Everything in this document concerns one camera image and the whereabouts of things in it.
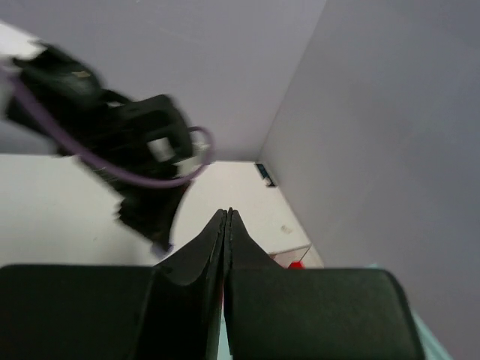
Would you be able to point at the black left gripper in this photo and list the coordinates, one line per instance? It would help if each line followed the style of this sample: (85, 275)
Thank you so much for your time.
(146, 138)

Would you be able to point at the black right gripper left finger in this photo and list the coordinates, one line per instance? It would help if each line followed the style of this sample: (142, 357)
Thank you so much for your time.
(171, 310)

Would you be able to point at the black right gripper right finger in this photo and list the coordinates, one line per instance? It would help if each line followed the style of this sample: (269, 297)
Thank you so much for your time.
(274, 312)

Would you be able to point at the red stud lego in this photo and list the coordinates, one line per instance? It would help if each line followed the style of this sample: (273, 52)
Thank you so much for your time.
(296, 265)

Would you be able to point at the transparent orange-slot drawer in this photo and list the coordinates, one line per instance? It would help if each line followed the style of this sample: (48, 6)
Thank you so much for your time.
(286, 258)

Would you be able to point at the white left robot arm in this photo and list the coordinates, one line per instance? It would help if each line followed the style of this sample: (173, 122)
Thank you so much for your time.
(16, 42)

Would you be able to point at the blue label left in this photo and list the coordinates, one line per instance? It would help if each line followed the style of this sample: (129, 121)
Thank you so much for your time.
(265, 175)

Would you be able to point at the stacked teal yellow drawer cabinet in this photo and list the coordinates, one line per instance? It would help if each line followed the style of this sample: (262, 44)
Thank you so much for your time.
(433, 349)

